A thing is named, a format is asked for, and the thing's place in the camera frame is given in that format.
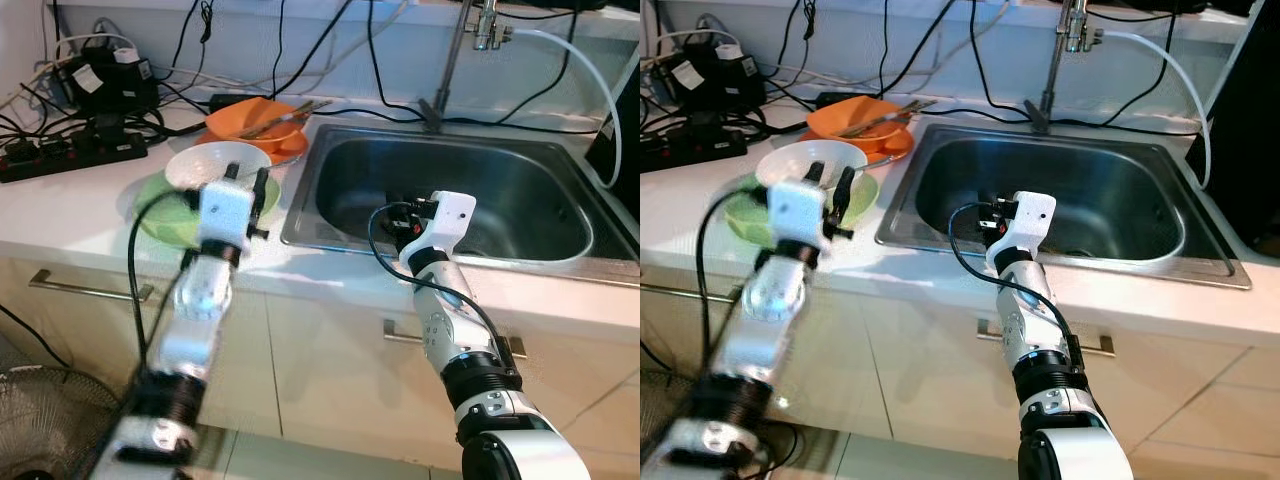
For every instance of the stainless steel sink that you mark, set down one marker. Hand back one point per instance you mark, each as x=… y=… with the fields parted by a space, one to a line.
x=500 y=190
x=1100 y=190

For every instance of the green plate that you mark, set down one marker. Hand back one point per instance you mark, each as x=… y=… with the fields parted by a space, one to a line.
x=165 y=220
x=745 y=215

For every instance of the wooden chopstick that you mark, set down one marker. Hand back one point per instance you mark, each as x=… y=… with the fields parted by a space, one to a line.
x=890 y=115
x=896 y=121
x=296 y=121
x=290 y=116

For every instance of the orange plate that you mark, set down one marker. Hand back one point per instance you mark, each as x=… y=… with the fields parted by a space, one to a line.
x=900 y=145
x=292 y=148

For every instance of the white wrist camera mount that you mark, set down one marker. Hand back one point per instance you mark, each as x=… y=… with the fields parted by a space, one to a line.
x=450 y=215
x=795 y=208
x=1030 y=215
x=225 y=210

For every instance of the metal faucet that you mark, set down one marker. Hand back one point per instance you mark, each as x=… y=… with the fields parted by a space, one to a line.
x=450 y=70
x=1052 y=70

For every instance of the black appliance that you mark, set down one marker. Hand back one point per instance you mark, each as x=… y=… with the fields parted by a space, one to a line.
x=1245 y=130
x=625 y=140

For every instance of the white base cabinet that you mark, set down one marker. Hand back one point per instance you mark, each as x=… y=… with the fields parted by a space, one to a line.
x=900 y=380
x=330 y=380

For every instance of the black labelled power adapter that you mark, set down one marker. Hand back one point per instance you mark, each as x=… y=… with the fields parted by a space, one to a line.
x=110 y=85
x=715 y=80

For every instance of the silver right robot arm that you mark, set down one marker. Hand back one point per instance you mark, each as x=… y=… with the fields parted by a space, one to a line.
x=1030 y=320
x=445 y=320

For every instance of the white bowl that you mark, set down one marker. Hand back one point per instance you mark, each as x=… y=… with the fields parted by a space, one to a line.
x=790 y=160
x=200 y=165

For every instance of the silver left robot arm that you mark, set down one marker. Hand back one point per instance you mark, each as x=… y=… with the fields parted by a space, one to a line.
x=770 y=300
x=200 y=300

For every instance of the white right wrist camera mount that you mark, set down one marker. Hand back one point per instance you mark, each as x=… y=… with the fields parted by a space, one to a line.
x=1030 y=215
x=450 y=215

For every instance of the small black power brick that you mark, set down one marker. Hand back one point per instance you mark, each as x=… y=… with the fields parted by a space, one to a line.
x=835 y=97
x=225 y=101

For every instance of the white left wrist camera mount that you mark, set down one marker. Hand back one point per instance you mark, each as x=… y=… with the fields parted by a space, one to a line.
x=225 y=210
x=795 y=208

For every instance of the grey floor fan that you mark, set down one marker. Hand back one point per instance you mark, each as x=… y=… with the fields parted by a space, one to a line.
x=655 y=410
x=50 y=420

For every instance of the black power strip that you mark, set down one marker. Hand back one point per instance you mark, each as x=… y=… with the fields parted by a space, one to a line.
x=70 y=150
x=690 y=148

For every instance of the orange bowl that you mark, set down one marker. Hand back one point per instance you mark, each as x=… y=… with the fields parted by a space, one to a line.
x=240 y=118
x=835 y=118

